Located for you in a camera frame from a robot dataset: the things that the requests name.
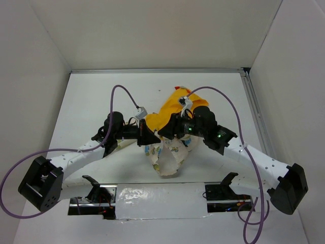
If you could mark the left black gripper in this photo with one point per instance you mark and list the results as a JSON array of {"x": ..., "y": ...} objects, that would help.
[{"x": 142, "y": 138}]

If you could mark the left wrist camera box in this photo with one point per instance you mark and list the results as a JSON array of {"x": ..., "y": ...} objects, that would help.
[{"x": 141, "y": 113}]

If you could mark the silver foil covered front panel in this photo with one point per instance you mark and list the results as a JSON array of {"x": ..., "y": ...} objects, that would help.
[{"x": 160, "y": 201}]

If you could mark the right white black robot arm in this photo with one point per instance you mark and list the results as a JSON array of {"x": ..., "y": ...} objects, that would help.
[{"x": 287, "y": 184}]

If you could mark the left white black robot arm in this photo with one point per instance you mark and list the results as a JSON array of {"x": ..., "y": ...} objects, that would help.
[{"x": 44, "y": 183}]

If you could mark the aluminium frame rail right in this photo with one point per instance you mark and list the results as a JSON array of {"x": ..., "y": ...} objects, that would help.
[{"x": 254, "y": 107}]

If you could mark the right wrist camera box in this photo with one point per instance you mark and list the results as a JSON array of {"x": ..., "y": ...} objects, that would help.
[{"x": 186, "y": 104}]

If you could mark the cream cartoon print yellow-lined jacket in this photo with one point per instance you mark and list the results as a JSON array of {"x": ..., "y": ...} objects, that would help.
[{"x": 168, "y": 156}]

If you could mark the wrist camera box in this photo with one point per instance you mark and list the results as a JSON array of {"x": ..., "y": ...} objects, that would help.
[
  {"x": 186, "y": 104},
  {"x": 141, "y": 113}
]

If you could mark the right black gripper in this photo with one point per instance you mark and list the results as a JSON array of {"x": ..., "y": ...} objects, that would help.
[{"x": 174, "y": 126}]

